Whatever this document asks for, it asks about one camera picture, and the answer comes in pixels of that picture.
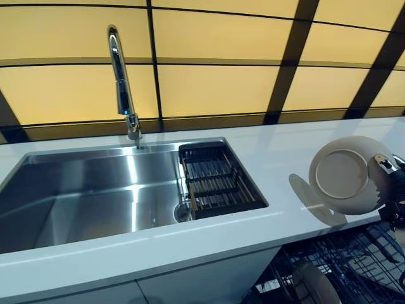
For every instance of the black sink drying rack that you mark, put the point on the black sink drying rack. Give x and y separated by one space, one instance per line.
218 183

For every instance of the white round plate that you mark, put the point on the white round plate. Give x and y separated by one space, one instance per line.
341 174
313 285

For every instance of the steel sink drain strainer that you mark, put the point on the steel sink drain strainer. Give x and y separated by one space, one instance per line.
181 212

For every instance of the chrome gooseneck kitchen faucet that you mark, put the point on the chrome gooseneck kitchen faucet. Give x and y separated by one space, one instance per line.
121 88

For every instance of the stainless steel sink basin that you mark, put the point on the stainless steel sink basin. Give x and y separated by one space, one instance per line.
95 196

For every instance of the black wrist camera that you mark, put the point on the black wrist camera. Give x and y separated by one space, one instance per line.
394 213

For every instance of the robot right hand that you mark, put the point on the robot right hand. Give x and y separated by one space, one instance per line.
394 180

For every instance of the dishwasher lower rack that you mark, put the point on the dishwasher lower rack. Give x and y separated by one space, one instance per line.
316 253

